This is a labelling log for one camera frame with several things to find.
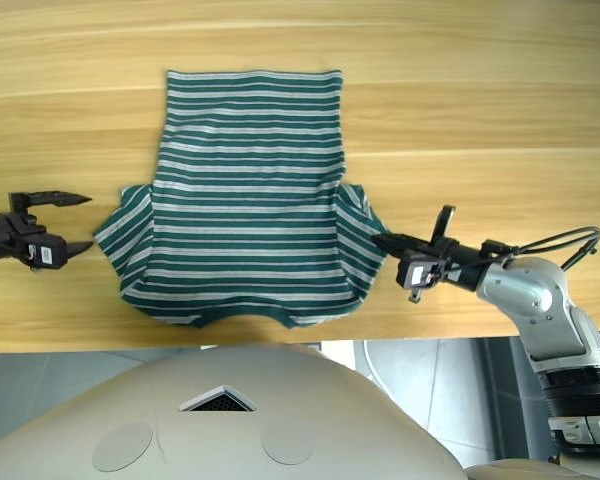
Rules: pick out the green striped T-shirt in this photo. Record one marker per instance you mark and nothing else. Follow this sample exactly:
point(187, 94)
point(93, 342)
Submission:
point(245, 210)

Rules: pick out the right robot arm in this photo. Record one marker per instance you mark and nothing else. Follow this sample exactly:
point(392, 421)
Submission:
point(530, 292)

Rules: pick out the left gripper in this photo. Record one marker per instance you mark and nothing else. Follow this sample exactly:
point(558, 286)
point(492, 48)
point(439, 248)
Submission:
point(5, 232)

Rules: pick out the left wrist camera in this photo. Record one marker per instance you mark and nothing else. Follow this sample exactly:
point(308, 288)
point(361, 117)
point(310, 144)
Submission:
point(47, 252)

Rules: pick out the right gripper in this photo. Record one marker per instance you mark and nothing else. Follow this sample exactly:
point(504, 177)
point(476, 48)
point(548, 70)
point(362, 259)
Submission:
point(462, 265)

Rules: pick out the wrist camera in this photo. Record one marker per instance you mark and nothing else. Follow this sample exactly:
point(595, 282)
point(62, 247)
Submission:
point(47, 252)
point(417, 275)

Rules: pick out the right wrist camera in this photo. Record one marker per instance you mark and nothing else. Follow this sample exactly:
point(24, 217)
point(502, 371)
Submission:
point(417, 275)

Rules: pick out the robot body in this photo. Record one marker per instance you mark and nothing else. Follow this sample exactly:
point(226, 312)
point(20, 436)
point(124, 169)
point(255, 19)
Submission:
point(220, 430)

